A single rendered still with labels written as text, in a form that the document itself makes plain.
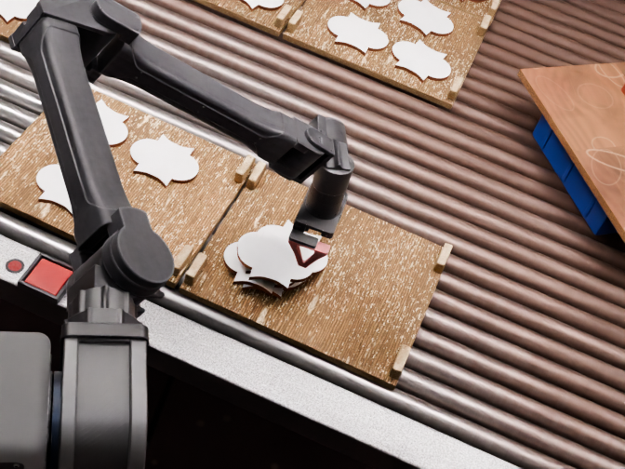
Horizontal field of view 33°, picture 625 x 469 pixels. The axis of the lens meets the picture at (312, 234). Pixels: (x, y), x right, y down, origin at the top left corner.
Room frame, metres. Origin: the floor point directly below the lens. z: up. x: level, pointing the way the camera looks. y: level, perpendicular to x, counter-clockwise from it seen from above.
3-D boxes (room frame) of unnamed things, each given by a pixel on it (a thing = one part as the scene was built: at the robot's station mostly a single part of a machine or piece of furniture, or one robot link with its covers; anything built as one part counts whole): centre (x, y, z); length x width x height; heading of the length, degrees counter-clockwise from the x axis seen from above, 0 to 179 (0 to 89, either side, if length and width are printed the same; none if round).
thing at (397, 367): (1.09, -0.21, 0.95); 0.06 x 0.02 x 0.03; 172
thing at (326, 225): (1.18, 0.00, 1.17); 0.10 x 0.07 x 0.07; 178
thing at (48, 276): (1.04, 0.40, 0.92); 0.06 x 0.06 x 0.01; 83
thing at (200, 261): (1.14, 0.18, 0.95); 0.06 x 0.02 x 0.03; 172
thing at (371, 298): (1.25, -0.04, 0.93); 0.41 x 0.35 x 0.02; 82
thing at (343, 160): (1.19, 0.00, 1.23); 0.07 x 0.06 x 0.07; 18
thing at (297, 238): (1.15, 0.00, 1.10); 0.07 x 0.07 x 0.09; 88
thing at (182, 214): (1.31, 0.38, 0.93); 0.41 x 0.35 x 0.02; 81
